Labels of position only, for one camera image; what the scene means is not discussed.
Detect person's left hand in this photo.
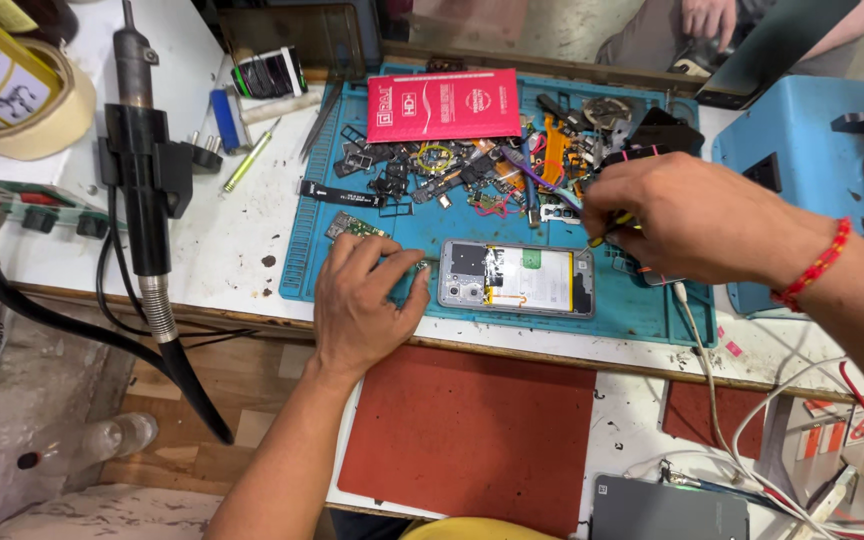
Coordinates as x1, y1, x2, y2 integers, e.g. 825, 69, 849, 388
312, 232, 433, 378

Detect person's right hand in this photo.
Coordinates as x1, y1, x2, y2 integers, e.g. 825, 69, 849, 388
579, 150, 810, 288

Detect yellow handled screwdriver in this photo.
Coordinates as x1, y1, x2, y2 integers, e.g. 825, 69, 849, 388
577, 212, 639, 256

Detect phone with pink bands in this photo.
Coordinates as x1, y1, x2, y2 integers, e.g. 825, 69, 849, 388
598, 144, 692, 169

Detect opened grey smartphone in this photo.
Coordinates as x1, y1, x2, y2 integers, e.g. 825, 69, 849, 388
437, 238, 597, 321

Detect pile of phone spare parts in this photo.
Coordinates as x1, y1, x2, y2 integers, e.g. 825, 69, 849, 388
333, 91, 705, 228

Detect red screen protector packet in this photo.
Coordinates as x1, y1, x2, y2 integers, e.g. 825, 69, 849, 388
365, 68, 523, 144

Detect blue silicone repair mat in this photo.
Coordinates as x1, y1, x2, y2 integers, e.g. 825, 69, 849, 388
279, 63, 719, 348

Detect blue screen separator machine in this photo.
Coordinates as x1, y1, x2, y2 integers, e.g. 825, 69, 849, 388
711, 74, 864, 317

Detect black flat device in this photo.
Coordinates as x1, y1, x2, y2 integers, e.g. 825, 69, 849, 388
693, 0, 862, 111

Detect small red mat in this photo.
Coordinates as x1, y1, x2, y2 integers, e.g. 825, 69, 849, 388
659, 379, 768, 461

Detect green circuit board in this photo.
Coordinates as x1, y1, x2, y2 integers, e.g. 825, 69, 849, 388
324, 210, 393, 246

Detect large red mat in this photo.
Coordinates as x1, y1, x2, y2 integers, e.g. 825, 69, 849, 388
336, 343, 599, 539

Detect steel tweezers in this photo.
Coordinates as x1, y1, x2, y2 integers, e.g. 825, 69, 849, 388
297, 79, 345, 163

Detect grey phone back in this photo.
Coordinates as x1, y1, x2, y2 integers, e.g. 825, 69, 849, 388
588, 473, 751, 540

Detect orange labelled packets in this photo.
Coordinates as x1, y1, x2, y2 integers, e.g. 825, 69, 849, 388
792, 397, 864, 492

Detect white tube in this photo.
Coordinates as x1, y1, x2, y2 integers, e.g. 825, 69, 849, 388
240, 90, 325, 126

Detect yellow object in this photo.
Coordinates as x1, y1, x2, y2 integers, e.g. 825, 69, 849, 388
399, 516, 562, 540

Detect dark glass panel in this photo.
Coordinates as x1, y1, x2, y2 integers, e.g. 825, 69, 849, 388
217, 3, 367, 82

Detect green metal screwdriver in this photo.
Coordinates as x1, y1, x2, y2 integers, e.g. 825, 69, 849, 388
222, 117, 282, 195

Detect black and white tape roll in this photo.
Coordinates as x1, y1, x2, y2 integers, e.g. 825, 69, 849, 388
230, 45, 310, 101

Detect blue cutter knife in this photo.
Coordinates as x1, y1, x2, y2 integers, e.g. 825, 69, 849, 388
210, 87, 243, 156

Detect black power plug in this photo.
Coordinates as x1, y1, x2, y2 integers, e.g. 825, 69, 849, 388
189, 129, 225, 176

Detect black hot air gun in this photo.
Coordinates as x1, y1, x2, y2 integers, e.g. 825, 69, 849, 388
97, 0, 236, 446

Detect beige masking tape roll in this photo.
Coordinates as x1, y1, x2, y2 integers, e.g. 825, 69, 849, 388
0, 37, 98, 162

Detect clear plastic bottle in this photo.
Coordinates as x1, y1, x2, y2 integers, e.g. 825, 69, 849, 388
15, 411, 160, 472

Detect rework station with knobs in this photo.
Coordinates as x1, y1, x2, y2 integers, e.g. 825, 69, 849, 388
0, 174, 127, 243

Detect white charging cable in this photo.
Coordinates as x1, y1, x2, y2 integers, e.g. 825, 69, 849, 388
670, 280, 737, 481

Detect red thread bracelet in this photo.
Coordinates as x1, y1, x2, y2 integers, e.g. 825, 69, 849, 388
769, 216, 853, 314

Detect black flex cable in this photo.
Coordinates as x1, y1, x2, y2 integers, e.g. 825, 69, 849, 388
298, 178, 386, 210

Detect bundle of white cables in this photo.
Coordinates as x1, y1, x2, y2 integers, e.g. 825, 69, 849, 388
623, 352, 864, 540

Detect black hose with metal spring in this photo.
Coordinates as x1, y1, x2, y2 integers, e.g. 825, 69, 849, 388
0, 201, 178, 376

